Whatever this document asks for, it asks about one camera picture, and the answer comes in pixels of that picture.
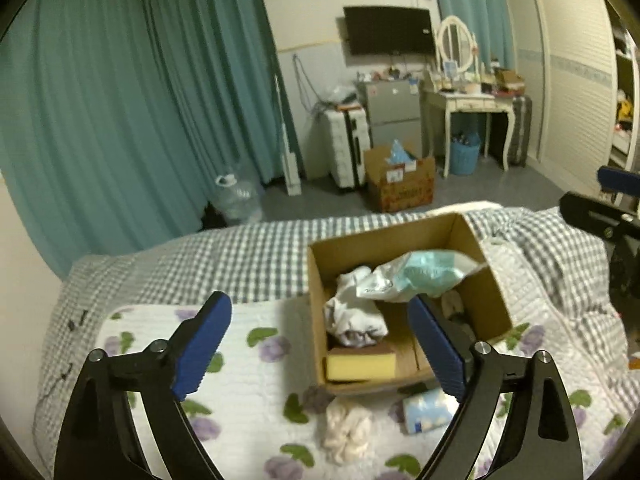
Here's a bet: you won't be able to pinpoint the white fluffy scrunchie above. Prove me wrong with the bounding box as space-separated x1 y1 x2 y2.
320 402 375 465

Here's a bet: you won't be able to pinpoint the open wardrobe shelf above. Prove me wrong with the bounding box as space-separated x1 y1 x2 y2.
606 22 640 172

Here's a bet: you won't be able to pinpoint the printed cardboard box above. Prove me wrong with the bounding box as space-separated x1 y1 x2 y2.
363 145 437 213

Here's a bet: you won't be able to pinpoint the white stick mop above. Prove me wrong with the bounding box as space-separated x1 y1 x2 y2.
272 74 303 197

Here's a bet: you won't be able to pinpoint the clear plastic tissue packet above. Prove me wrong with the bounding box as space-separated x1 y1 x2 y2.
356 250 488 304

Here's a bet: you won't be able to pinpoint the blue waste basket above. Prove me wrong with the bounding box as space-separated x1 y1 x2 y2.
449 132 482 176

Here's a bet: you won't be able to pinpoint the brown cardboard box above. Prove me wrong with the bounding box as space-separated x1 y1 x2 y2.
306 212 515 398

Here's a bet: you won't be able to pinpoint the clear plastic bag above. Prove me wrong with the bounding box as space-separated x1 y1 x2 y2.
320 84 359 109

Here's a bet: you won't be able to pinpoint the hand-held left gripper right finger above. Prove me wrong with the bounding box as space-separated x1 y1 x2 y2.
406 294 583 480

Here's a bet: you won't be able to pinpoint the narrow teal curtain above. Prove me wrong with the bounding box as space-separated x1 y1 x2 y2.
427 0 517 78

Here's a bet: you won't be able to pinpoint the grey mini fridge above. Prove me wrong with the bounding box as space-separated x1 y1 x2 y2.
356 80 424 155

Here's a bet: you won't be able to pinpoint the yellow sponge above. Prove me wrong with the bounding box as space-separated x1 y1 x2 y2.
325 341 399 384

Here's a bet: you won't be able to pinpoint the small purple grey cloth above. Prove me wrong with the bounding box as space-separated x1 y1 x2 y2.
302 386 336 414

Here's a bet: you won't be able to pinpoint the small blue white tissue packet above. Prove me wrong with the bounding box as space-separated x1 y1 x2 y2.
402 389 458 435

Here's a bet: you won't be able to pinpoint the black wall television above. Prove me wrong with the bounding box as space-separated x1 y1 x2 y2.
343 6 437 57

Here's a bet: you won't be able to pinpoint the white oval vanity mirror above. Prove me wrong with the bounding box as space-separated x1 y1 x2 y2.
436 15 479 76

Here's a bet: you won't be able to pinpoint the dark grey suitcase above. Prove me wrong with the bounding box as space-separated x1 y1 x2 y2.
489 94 532 167

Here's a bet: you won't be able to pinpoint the white louvered wardrobe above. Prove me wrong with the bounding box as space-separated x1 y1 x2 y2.
499 0 622 196

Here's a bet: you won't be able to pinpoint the white crumpled cloth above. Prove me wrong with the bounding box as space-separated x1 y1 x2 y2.
324 266 389 348

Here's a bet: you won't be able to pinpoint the grey soft cloth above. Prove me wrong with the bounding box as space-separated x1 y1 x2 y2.
440 290 477 342

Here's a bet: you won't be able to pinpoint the hanging wall cables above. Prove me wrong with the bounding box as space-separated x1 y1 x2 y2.
291 54 323 112

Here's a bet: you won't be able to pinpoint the blue plastic bag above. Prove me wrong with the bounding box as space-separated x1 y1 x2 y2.
386 139 419 166

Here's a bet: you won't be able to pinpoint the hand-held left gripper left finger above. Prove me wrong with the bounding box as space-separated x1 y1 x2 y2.
52 291 232 480

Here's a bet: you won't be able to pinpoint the clear water jug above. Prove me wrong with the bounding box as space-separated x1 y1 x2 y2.
215 161 266 224

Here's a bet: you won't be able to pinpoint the white dressing table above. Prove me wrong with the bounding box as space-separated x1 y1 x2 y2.
421 85 517 179

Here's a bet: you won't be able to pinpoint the small brown box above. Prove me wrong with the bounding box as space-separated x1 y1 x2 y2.
494 67 527 95

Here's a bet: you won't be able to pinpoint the white pillow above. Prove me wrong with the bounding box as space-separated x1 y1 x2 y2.
427 201 502 217

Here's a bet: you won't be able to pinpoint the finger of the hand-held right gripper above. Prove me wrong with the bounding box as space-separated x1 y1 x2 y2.
558 191 640 243
597 166 640 193

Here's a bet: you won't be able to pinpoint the wide teal curtain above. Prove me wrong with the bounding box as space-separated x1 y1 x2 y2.
0 0 304 281

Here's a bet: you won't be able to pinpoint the white suitcase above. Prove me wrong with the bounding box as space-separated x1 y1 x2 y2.
320 104 374 194

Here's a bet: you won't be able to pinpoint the floral white blanket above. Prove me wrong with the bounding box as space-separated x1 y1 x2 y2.
95 300 632 480

